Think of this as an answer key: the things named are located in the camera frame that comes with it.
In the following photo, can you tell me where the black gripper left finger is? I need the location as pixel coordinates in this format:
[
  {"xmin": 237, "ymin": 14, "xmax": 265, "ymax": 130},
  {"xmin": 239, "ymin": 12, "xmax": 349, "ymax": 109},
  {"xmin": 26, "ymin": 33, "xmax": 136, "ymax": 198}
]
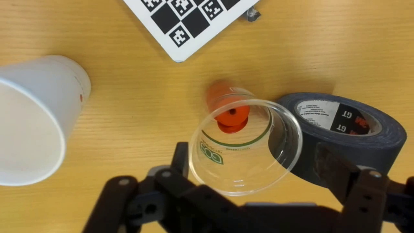
[{"xmin": 82, "ymin": 141, "xmax": 225, "ymax": 233}]

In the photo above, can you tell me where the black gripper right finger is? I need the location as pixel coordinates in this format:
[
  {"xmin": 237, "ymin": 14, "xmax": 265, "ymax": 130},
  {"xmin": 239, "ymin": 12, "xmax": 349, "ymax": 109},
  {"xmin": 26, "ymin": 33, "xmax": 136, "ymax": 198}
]
[{"xmin": 314, "ymin": 141, "xmax": 414, "ymax": 233}]

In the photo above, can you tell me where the clear plastic cup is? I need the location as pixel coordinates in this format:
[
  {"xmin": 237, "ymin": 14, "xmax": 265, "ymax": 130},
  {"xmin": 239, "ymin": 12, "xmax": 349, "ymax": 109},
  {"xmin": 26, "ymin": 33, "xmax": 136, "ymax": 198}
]
[{"xmin": 188, "ymin": 86, "xmax": 304, "ymax": 198}]

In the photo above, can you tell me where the white cup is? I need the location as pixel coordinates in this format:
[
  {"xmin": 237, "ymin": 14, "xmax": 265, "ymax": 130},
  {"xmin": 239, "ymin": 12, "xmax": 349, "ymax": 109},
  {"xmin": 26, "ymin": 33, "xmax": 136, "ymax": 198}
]
[{"xmin": 0, "ymin": 55, "xmax": 93, "ymax": 188}]

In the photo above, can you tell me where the grey tape roll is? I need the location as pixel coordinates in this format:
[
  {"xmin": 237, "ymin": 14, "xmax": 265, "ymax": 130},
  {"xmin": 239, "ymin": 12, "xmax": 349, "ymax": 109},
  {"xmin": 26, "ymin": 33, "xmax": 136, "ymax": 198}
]
[{"xmin": 276, "ymin": 92, "xmax": 409, "ymax": 192}]

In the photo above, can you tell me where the black white checkerboard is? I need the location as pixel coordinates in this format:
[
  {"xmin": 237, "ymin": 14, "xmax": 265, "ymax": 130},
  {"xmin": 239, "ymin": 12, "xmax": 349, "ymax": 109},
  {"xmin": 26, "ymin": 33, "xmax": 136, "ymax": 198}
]
[{"xmin": 123, "ymin": 0, "xmax": 261, "ymax": 65}]

